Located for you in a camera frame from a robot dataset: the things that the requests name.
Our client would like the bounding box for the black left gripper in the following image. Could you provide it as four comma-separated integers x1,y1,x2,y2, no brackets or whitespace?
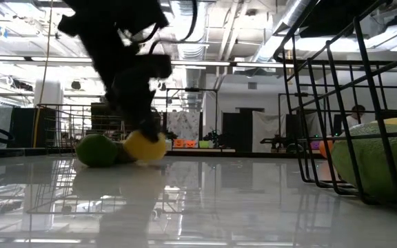
88,34,174,143

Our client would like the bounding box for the green lime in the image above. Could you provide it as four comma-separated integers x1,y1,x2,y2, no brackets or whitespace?
331,122,397,204
74,133,119,168

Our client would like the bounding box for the orange fruit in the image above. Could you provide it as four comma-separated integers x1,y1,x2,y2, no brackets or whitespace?
318,139,336,159

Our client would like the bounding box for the black equipment box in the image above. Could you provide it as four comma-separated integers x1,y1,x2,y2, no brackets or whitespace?
90,102,123,135

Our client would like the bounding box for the white tower fan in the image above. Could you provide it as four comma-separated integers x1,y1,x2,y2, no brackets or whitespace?
34,79,64,111

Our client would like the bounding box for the black storage cabinet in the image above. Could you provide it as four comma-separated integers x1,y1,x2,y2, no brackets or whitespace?
10,107,48,149

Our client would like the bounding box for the white hanging sheet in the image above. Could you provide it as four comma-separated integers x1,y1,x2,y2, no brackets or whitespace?
253,110,289,152

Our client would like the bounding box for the person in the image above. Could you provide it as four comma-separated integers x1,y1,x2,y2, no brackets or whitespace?
343,104,368,132

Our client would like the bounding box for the small black monitor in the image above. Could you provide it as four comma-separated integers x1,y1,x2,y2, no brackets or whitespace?
377,109,397,120

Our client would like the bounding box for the bronze wire basket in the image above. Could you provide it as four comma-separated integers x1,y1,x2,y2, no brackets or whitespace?
36,103,163,156

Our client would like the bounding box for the black metal frame stand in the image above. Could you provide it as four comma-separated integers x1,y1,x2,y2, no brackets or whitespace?
165,87,219,149

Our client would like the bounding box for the yellow hanging cable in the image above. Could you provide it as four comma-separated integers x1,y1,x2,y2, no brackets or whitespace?
32,0,54,149

